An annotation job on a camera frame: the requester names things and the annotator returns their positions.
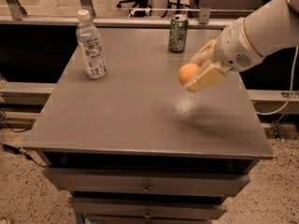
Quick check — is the clear plastic water bottle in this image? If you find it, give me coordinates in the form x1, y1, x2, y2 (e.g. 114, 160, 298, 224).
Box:
76, 9, 107, 79

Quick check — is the grey drawer cabinet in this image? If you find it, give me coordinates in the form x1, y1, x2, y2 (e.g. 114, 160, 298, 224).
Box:
24, 28, 273, 224

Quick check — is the green soda can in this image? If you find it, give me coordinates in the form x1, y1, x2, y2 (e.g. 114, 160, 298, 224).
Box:
169, 14, 189, 52

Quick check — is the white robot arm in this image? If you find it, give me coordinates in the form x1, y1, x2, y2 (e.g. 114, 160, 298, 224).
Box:
183, 0, 299, 92

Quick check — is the metal railing frame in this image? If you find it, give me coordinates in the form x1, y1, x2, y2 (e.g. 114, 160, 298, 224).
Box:
0, 0, 272, 31

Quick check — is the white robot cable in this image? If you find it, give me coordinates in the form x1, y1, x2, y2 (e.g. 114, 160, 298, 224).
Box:
255, 45, 299, 117

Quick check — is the black cable on floor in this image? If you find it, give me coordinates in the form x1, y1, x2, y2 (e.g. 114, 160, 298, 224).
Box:
0, 143, 48, 168

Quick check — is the orange fruit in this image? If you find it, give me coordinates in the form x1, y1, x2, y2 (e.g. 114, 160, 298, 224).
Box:
178, 63, 199, 85

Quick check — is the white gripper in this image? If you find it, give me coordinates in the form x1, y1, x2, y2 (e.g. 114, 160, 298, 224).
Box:
184, 18, 264, 92

